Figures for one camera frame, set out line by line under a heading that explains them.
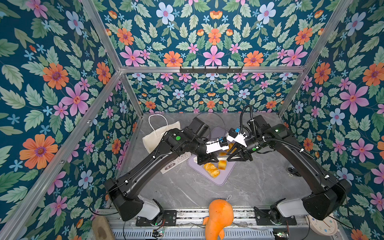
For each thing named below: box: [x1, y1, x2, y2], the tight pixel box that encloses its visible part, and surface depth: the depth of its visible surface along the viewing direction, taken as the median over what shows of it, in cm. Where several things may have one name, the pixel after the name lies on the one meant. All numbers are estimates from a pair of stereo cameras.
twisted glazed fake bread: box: [203, 162, 220, 178], surface depth 88 cm
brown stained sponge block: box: [92, 215, 116, 240], surface depth 70 cm
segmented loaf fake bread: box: [218, 160, 227, 171], surface depth 88 cm
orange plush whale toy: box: [203, 199, 234, 240], surface depth 69 cm
